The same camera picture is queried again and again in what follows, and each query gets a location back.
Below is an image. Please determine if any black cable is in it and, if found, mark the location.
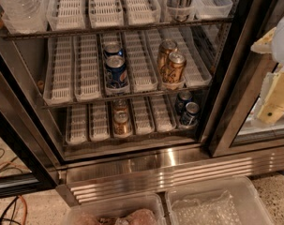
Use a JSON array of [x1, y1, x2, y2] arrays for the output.
[[0, 196, 21, 225]]

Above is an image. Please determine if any gold soda can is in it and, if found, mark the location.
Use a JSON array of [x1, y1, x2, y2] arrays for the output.
[[157, 39, 178, 69], [163, 52, 187, 83]]

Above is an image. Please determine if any gold soda can rear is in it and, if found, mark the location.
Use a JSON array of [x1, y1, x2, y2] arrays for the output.
[[157, 39, 178, 69]]

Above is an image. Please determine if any blue Pepsi can front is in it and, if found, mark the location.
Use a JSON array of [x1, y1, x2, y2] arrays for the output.
[[105, 55, 128, 89]]

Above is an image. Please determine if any dark blue can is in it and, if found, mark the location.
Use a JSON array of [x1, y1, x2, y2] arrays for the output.
[[180, 102, 200, 126], [174, 91, 192, 115]]

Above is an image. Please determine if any blue pepsi can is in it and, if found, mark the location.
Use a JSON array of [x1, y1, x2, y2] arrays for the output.
[[104, 42, 123, 58], [105, 55, 128, 89]]

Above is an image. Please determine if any blue Pepsi can rear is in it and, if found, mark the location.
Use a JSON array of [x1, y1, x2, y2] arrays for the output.
[[104, 42, 123, 58]]

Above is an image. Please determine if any clear plastic bin left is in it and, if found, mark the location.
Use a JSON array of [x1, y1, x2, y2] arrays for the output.
[[61, 193, 167, 225]]

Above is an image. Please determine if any brown soda can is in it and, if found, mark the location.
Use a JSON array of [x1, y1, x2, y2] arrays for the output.
[[112, 99, 128, 113], [113, 111, 129, 135]]

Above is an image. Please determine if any brown soda can lower rear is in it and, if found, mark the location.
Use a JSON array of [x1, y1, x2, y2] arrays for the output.
[[112, 99, 128, 113]]

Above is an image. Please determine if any orange cable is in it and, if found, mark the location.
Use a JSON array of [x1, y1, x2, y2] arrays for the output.
[[16, 194, 28, 225]]

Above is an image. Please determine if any gold soda can front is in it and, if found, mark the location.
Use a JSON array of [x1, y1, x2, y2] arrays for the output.
[[163, 52, 187, 83]]

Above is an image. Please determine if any brown soda can lower front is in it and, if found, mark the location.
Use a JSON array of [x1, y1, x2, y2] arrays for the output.
[[113, 111, 129, 135]]

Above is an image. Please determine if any clear plastic bin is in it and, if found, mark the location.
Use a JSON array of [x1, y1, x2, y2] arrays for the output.
[[61, 193, 167, 225], [165, 177, 275, 225]]

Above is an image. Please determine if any silver plaid soda can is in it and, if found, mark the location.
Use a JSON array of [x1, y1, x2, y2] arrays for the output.
[[165, 0, 193, 22]]

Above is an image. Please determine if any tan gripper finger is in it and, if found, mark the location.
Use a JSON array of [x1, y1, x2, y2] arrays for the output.
[[250, 27, 276, 54], [256, 71, 284, 125]]

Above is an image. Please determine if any dark blue can lower front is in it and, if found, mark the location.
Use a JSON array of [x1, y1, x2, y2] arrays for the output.
[[180, 102, 200, 126]]

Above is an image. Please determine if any stainless steel fridge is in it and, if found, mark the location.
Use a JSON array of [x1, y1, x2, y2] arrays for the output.
[[0, 0, 284, 205]]

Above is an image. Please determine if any dark blue can lower rear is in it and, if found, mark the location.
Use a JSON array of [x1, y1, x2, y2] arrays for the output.
[[174, 91, 192, 115]]

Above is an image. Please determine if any clear plastic bin right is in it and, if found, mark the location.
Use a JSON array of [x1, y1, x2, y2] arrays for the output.
[[165, 177, 275, 225]]

